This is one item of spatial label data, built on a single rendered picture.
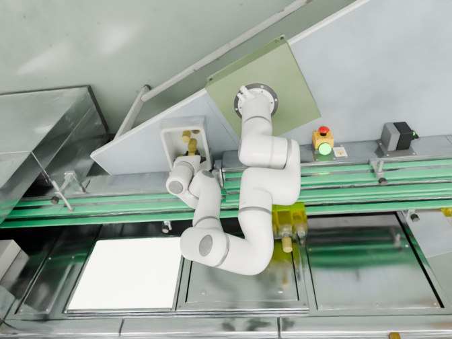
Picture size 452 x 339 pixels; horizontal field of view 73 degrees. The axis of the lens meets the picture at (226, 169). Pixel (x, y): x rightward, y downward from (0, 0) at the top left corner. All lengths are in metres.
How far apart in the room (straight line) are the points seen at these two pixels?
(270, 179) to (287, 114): 0.40
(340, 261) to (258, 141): 0.68
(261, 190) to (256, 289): 0.52
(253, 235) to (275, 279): 0.49
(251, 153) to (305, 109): 0.37
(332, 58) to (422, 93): 0.38
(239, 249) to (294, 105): 0.58
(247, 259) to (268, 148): 0.30
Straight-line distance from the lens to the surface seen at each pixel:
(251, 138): 0.86
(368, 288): 1.30
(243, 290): 1.22
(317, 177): 1.21
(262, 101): 1.04
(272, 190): 0.80
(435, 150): 1.42
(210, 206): 0.96
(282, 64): 1.06
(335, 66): 1.20
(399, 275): 1.37
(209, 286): 1.24
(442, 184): 1.42
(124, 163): 1.48
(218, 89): 1.09
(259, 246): 0.77
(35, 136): 1.75
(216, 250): 0.72
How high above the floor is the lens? 1.82
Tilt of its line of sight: 50 degrees down
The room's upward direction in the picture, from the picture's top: 176 degrees counter-clockwise
